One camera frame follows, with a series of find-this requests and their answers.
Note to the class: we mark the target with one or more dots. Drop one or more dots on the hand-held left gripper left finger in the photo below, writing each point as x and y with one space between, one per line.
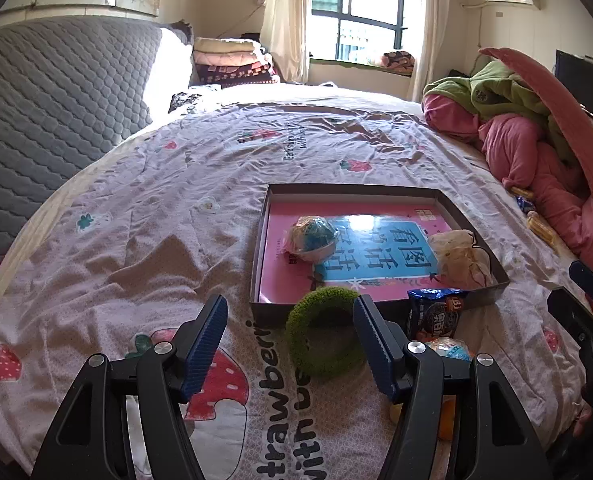
207 347

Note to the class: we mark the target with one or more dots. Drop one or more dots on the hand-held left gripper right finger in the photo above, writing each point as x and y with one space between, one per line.
372 347

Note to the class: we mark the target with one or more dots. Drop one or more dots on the blue white toy ball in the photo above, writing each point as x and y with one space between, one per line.
449 349

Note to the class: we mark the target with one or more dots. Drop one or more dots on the shallow cardboard box pink base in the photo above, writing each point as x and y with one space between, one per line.
276 280

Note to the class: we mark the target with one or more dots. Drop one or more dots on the orange fruit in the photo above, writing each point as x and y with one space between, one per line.
446 417

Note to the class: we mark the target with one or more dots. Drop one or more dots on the blue red toy ball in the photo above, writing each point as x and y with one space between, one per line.
310 239

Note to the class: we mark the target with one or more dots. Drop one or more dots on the dark blue snack packet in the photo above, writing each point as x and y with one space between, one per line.
434 315

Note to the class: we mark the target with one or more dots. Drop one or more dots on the small blue wrapper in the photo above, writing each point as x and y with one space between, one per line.
525 204

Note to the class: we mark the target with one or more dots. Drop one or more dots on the crumpled clear plastic bag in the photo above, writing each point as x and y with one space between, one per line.
459 257

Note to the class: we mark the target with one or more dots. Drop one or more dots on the black television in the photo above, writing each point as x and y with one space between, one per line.
586 85

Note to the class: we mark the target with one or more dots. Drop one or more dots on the green fleece blanket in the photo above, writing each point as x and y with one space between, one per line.
496 92

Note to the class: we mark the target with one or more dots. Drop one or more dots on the black white patterned cloth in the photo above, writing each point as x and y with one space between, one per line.
184 101

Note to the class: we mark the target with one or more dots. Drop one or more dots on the dark patterned folded blanket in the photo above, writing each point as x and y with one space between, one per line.
236 75

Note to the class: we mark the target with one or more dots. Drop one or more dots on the grey quilted headboard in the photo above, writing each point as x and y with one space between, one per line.
51 110

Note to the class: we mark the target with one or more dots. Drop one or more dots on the patterned blanket on sill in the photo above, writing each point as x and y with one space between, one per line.
397 62

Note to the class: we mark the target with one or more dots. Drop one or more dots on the pink folded blanket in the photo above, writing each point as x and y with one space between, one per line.
226 59

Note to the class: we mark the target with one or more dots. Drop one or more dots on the cream folded blanket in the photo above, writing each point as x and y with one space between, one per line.
224 45

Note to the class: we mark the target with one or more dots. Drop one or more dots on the cream curtain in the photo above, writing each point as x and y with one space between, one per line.
284 20
429 25

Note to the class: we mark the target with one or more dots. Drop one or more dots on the window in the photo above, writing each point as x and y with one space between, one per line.
364 5

